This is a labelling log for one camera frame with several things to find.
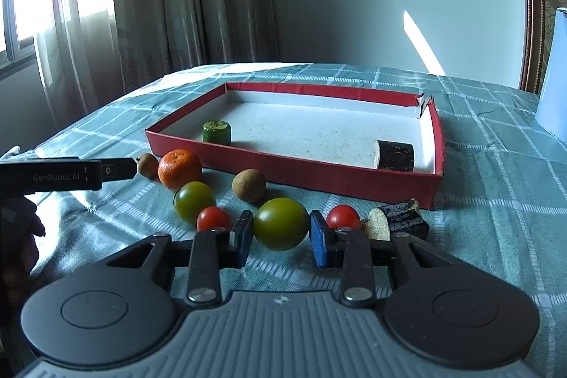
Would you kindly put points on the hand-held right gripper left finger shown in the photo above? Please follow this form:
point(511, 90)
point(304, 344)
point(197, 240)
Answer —
point(241, 243)

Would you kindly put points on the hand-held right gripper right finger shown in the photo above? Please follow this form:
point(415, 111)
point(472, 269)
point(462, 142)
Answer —
point(319, 243)

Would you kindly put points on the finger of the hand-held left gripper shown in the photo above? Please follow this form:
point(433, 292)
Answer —
point(118, 170)

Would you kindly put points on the red cherry tomato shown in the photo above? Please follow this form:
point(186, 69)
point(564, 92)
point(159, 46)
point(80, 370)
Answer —
point(212, 219)
point(343, 217)

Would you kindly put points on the large green tomato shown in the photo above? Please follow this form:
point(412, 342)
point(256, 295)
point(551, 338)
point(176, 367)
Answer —
point(280, 224)

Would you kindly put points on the orange tangerine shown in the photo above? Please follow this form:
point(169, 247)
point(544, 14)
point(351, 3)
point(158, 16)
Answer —
point(179, 170)

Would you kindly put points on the red cardboard box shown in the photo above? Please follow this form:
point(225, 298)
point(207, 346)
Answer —
point(310, 178)

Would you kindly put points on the small green tomato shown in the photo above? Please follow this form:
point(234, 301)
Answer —
point(192, 200)

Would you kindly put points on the dark sugarcane piece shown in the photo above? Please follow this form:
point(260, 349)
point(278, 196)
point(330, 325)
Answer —
point(396, 156)
point(405, 219)

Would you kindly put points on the green cucumber piece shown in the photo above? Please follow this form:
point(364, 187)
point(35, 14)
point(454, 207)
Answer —
point(217, 133)

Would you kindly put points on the sheer white curtain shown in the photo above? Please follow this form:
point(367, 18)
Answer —
point(84, 50)

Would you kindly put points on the teal checked cloth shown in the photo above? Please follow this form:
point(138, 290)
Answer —
point(487, 227)

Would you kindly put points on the blue kettle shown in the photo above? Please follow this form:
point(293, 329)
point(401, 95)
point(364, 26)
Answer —
point(553, 85)

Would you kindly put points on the brown wooden headboard frame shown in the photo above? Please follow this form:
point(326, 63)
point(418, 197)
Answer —
point(534, 6)

